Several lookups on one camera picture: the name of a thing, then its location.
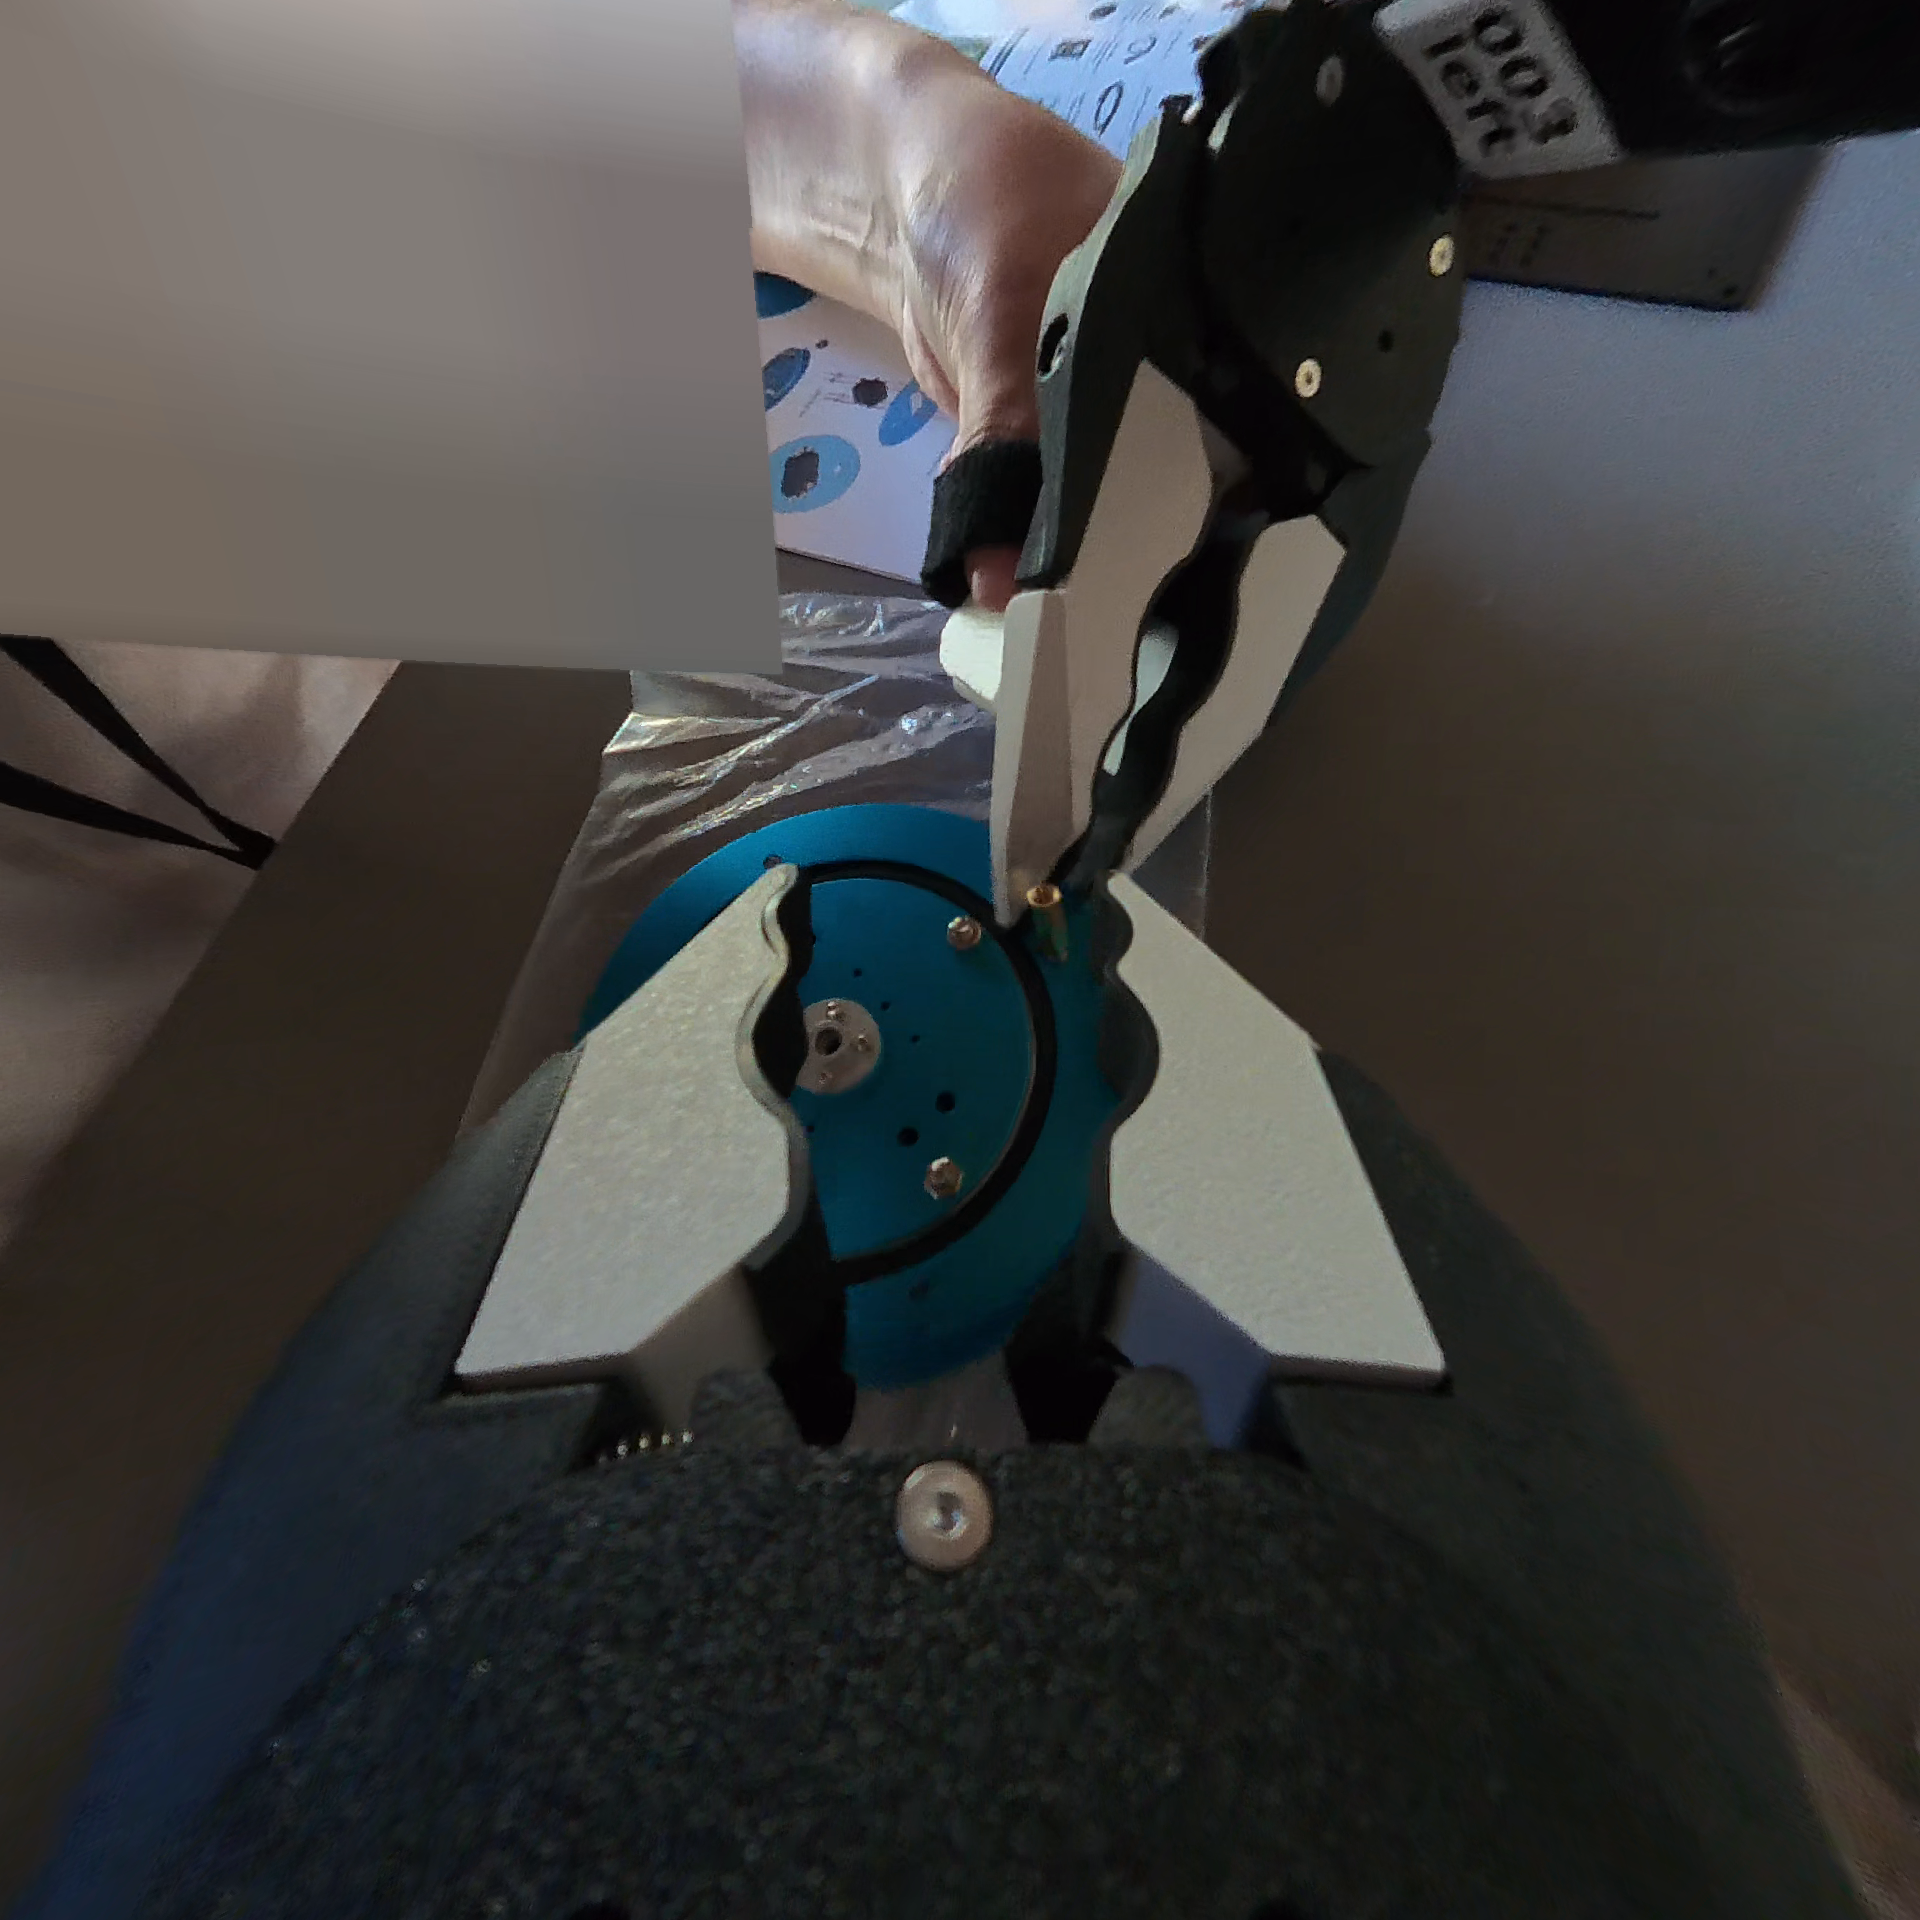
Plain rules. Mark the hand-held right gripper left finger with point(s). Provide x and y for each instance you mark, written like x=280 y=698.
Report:
x=631 y=1199

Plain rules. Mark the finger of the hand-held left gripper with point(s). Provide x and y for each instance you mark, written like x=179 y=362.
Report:
x=1096 y=631
x=1276 y=631

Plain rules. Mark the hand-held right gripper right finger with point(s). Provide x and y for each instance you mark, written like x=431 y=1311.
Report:
x=1290 y=1199

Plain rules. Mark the blue turntable bearing assembly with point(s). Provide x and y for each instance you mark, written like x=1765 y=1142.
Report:
x=930 y=1051

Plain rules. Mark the grey desk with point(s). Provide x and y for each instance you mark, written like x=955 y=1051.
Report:
x=1575 y=748

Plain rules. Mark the person's left hand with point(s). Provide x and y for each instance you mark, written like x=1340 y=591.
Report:
x=930 y=224

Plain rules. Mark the assembly guide sheet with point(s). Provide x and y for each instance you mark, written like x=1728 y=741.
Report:
x=885 y=510

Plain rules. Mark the clear plastic bag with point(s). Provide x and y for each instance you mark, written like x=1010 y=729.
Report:
x=841 y=719

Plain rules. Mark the black perforated metal plate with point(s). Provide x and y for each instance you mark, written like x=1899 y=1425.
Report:
x=1652 y=240

